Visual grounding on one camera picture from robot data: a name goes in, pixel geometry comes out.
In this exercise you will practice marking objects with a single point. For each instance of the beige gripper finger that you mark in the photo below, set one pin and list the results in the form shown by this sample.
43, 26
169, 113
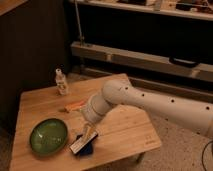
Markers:
88, 130

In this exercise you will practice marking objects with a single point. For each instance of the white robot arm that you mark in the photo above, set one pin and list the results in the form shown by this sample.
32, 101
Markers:
194, 115

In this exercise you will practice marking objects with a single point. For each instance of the green ceramic bowl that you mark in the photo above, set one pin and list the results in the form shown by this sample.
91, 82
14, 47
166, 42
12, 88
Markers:
48, 137

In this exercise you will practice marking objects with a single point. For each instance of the blue sponge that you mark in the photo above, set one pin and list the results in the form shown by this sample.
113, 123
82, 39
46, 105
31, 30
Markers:
87, 149

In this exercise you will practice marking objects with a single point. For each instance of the orange plastic carrot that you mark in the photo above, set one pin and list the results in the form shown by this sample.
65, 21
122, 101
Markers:
73, 106

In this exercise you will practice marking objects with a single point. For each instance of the wooden table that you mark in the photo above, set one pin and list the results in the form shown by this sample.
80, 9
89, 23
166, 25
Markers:
126, 131

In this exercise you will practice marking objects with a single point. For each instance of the small clear plastic bottle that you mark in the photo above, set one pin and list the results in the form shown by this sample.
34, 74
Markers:
61, 82

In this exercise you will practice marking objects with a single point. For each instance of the long grey case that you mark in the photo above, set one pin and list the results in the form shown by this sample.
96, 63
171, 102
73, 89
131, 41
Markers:
141, 60

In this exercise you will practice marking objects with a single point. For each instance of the metal shelf pole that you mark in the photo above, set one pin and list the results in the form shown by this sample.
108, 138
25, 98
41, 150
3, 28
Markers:
81, 37

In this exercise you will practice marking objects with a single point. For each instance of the upper white shelf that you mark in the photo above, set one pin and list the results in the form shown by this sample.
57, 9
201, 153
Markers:
154, 9

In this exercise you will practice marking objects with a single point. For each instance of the black case handle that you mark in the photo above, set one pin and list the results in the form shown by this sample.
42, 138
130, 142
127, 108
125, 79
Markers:
183, 63

